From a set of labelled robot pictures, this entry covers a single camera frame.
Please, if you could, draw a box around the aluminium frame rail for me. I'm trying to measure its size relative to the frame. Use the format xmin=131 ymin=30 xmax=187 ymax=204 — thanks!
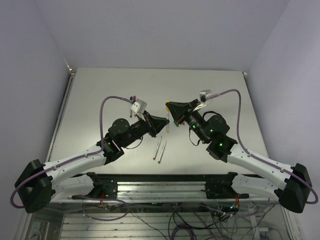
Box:
xmin=27 ymin=181 xmax=276 ymax=204

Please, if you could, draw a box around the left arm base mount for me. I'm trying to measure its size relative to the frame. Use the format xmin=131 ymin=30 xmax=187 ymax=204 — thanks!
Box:
xmin=71 ymin=172 xmax=118 ymax=201

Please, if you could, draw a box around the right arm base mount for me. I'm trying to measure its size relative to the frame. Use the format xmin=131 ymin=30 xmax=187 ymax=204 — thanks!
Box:
xmin=200 ymin=172 xmax=249 ymax=199

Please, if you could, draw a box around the yellow pen cap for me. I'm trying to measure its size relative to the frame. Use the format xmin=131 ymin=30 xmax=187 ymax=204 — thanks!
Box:
xmin=165 ymin=101 xmax=170 ymax=113

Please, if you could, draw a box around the white pen red end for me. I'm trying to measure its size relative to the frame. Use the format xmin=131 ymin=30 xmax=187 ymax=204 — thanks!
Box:
xmin=152 ymin=136 xmax=163 ymax=161

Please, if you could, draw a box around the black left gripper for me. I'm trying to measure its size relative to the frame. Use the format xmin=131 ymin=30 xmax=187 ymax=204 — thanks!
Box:
xmin=121 ymin=109 xmax=169 ymax=147

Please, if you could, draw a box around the white pen yellow end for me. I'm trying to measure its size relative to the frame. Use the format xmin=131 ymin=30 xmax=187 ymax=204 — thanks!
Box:
xmin=165 ymin=107 xmax=170 ymax=133

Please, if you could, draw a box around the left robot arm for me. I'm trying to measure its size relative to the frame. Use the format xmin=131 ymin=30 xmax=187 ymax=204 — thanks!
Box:
xmin=10 ymin=111 xmax=170 ymax=213

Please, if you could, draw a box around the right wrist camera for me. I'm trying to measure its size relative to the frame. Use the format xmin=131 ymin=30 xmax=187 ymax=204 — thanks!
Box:
xmin=194 ymin=89 xmax=212 ymax=111

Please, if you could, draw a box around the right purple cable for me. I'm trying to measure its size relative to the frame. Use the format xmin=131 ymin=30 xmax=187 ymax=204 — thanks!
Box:
xmin=208 ymin=89 xmax=320 ymax=204

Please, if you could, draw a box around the white pen green end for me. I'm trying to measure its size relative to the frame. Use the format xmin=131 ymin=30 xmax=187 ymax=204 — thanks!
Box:
xmin=157 ymin=140 xmax=167 ymax=164

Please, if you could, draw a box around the purple cable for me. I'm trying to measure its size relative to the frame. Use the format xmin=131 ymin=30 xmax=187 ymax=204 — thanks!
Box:
xmin=10 ymin=95 xmax=135 ymax=209
xmin=208 ymin=89 xmax=320 ymax=204

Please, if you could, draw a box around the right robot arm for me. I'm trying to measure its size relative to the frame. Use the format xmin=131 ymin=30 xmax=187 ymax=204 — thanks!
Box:
xmin=165 ymin=99 xmax=312 ymax=214

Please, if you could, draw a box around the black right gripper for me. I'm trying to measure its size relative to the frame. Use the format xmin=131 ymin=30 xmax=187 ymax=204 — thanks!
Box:
xmin=166 ymin=99 xmax=210 ymax=144

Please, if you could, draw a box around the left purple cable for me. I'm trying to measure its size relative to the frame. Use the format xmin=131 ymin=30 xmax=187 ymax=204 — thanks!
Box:
xmin=10 ymin=95 xmax=135 ymax=209

